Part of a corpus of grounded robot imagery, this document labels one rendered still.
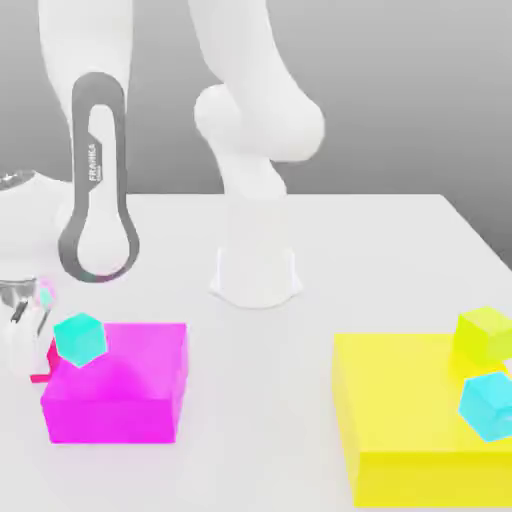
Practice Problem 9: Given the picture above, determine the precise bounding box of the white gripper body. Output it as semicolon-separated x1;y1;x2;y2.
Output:
0;308;56;381

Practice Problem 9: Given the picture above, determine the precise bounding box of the small red cube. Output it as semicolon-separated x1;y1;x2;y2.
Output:
30;337;62;384

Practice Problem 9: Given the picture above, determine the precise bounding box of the small turquoise cube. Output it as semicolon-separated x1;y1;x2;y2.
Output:
52;312;110;369

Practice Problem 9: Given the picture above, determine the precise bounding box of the small lime cube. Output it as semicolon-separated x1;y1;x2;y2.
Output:
452;305;512;370

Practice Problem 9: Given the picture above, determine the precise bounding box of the small cyan cube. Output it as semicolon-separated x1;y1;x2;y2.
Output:
457;370;512;444

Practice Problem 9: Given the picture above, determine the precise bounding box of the large magenta box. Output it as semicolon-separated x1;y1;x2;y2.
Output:
39;322;190;446

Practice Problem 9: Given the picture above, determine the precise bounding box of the large yellow box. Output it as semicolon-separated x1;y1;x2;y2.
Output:
331;332;512;509

